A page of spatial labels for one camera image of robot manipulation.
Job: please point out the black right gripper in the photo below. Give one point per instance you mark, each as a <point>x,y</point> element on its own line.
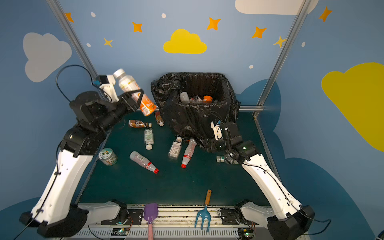
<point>216,144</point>

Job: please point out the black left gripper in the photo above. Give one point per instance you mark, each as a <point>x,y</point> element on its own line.
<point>126,101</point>

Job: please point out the orange juice bottle white cap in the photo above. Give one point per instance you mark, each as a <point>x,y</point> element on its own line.
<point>128,84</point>

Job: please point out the clear bottle red cap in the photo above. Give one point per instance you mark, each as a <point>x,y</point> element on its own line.
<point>143,162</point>

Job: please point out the red label yellow cap bottle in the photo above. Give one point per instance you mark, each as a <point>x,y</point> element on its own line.
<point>196,100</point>

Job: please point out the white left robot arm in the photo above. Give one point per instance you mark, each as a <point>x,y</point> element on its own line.
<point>55,216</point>

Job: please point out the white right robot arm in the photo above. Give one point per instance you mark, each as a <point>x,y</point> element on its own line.
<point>287,219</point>

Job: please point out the black bin bag bin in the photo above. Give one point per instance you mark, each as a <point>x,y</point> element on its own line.
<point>193,120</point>

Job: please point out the clear bottle green band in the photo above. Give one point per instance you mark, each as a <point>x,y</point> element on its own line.
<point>223,159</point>

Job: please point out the brown label bottle lying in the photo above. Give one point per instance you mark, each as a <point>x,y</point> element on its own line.
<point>139,124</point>

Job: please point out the brown tea bottle back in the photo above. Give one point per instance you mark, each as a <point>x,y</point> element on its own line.
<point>159,119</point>

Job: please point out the white red label bottle upright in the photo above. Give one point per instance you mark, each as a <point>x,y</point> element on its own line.
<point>188,153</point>

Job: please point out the small clear white label bottle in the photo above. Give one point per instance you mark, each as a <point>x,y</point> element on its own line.
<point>149,139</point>

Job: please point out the green white lidded can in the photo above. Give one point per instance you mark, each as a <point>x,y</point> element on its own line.
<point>107,156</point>

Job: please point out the clear flat white label bottle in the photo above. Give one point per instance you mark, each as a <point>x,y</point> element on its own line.
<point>175,149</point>

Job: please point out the aluminium back frame rail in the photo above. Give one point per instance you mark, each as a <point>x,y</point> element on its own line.
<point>251,108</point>

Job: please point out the blue garden fork wooden handle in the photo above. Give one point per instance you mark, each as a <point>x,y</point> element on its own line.
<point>204,214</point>

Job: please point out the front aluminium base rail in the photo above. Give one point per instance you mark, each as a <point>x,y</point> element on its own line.
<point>178,223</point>

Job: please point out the purple shovel pink handle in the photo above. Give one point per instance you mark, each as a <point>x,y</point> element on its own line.
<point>150,214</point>

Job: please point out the left aluminium frame post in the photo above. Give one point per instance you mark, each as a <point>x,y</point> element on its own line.
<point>59,13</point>

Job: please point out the aluminium frame post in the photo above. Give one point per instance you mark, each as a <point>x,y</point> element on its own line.
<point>294,30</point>
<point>59,13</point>

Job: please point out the right aluminium frame post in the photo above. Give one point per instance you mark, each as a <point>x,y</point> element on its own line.
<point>294,30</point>

